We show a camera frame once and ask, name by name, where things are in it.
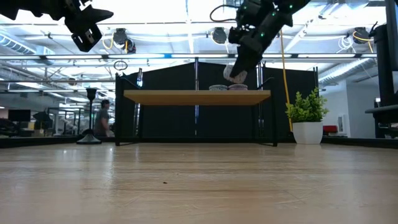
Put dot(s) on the white blue-patterned candle holder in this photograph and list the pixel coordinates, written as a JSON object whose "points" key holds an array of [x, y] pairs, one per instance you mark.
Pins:
{"points": [[242, 78]]}

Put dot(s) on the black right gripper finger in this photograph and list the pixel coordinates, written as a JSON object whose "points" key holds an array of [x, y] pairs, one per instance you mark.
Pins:
{"points": [[244, 62]]}

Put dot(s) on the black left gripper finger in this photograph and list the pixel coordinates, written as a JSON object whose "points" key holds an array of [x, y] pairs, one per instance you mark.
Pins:
{"points": [[96, 15]]}

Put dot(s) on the person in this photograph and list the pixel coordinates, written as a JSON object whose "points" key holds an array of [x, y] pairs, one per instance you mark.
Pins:
{"points": [[102, 119]]}

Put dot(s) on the wooden shelf with black frame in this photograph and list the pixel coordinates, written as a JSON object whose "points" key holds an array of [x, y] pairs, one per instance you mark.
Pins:
{"points": [[196, 97]]}

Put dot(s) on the dark grey desk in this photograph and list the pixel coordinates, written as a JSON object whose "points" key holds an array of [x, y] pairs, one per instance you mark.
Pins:
{"points": [[382, 112]]}

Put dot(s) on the small black monitor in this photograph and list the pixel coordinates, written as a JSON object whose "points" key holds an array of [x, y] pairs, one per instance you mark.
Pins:
{"points": [[19, 115]]}

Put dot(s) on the pink speckled candle holder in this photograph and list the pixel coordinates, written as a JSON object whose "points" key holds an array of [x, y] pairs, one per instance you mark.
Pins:
{"points": [[237, 87]]}

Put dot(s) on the red box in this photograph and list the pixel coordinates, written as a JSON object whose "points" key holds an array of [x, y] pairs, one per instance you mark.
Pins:
{"points": [[329, 129]]}

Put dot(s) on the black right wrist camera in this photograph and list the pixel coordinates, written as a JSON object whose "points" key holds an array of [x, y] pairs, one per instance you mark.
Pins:
{"points": [[247, 11]]}

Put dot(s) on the green plant in white pot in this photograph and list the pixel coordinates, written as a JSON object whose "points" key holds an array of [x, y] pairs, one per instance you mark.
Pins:
{"points": [[308, 132]]}

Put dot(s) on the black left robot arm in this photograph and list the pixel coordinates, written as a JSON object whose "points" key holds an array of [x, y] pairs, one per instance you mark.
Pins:
{"points": [[31, 7]]}

